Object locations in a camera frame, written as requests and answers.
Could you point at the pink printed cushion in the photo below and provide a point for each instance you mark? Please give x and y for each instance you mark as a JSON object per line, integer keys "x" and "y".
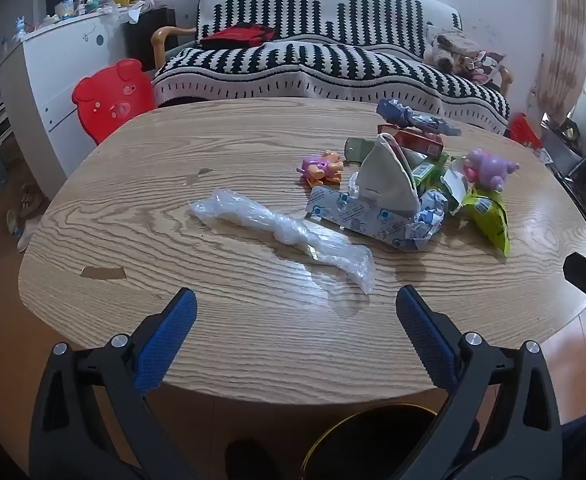
{"x": 488, "y": 65}

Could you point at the black box cabinet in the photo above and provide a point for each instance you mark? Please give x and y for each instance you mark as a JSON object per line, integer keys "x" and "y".
{"x": 145, "y": 40}

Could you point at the wooden frame sofa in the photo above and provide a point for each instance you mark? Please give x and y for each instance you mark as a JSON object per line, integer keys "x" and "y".
{"x": 159, "y": 40}

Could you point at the pink pig toy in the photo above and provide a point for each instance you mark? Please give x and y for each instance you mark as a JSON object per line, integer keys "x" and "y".
{"x": 488, "y": 165}

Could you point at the red pig-shaped stool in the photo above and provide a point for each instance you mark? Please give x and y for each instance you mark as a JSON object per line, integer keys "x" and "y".
{"x": 108, "y": 95}

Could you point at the white green cigarette box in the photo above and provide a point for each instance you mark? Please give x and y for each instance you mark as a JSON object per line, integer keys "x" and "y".
{"x": 454, "y": 185}

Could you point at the red cigarette box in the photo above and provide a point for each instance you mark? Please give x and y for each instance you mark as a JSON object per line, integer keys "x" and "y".
{"x": 418, "y": 141}

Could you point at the grey face mask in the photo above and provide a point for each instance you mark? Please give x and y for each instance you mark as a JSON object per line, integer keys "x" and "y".
{"x": 383, "y": 180}

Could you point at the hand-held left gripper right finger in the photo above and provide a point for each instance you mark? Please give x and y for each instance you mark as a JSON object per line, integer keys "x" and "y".
{"x": 425, "y": 340}

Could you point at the patterned curtain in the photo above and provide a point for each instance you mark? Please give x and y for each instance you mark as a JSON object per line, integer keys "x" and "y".
{"x": 568, "y": 35}

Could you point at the striped black white sofa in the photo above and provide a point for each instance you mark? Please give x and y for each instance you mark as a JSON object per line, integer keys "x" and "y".
{"x": 323, "y": 60}

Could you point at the green small carton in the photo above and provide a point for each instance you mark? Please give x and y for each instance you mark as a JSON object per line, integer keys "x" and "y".
{"x": 425, "y": 172}

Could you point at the beige plush toy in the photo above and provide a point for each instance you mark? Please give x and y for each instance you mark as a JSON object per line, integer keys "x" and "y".
{"x": 448, "y": 45}

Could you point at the black bin with gold rim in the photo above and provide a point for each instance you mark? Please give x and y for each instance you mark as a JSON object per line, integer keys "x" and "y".
{"x": 373, "y": 440}

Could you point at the beige slipper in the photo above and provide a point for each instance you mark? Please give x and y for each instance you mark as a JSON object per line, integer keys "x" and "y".
{"x": 33, "y": 200}

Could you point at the blue white printed wrapper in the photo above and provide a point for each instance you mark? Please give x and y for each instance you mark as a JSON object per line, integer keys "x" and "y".
{"x": 363, "y": 217}

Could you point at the blue foil wrapper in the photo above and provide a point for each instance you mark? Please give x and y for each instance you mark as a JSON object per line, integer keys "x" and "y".
{"x": 403, "y": 112}

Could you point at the pink orange toy figure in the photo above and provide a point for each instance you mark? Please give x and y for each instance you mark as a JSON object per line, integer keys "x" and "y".
{"x": 318, "y": 165}

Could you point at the olive green packet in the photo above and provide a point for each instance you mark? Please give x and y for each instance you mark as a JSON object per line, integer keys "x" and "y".
{"x": 355, "y": 150}

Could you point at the red plastic stool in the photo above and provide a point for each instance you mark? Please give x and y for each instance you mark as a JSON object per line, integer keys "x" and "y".
{"x": 523, "y": 130}

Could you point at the red black cloth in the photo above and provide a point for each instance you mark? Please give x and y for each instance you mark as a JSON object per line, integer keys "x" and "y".
{"x": 238, "y": 36}

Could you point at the green snack packet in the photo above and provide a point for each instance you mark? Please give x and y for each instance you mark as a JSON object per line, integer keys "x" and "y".
{"x": 488, "y": 215}

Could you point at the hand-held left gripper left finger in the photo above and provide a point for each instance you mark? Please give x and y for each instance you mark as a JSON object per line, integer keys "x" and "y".
{"x": 168, "y": 340}

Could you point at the white slipper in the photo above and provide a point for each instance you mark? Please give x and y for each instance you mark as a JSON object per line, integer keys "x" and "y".
{"x": 28, "y": 235}

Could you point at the clear plastic bag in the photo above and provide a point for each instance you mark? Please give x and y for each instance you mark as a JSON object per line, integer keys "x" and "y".
{"x": 283, "y": 230}

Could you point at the white cabinet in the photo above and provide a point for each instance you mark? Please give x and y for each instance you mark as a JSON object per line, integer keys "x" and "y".
{"x": 58, "y": 70}

